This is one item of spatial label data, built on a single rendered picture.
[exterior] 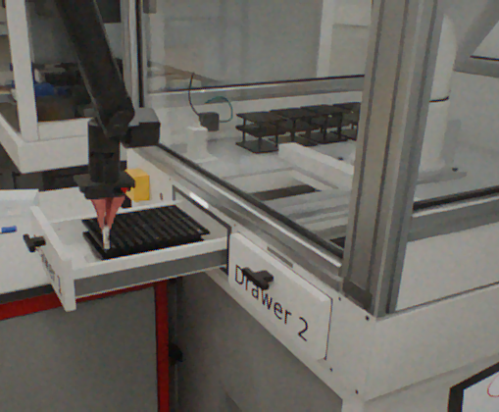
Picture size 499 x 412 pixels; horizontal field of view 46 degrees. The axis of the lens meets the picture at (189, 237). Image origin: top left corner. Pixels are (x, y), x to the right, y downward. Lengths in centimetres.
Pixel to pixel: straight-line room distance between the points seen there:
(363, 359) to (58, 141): 135
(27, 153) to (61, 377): 79
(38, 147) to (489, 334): 142
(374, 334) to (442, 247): 15
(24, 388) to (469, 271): 101
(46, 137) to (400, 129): 139
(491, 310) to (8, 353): 99
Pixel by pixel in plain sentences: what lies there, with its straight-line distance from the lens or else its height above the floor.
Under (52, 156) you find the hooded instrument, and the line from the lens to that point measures 197.
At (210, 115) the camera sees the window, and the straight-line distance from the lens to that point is 120.
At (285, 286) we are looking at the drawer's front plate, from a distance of 98.
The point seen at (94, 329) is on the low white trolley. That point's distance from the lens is 144.
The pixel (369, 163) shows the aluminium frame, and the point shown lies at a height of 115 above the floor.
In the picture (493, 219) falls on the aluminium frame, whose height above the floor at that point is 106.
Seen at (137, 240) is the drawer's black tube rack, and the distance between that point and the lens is 115.
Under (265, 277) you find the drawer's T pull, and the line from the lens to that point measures 99.
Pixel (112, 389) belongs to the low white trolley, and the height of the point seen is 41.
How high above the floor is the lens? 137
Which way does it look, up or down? 24 degrees down
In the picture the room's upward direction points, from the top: straight up
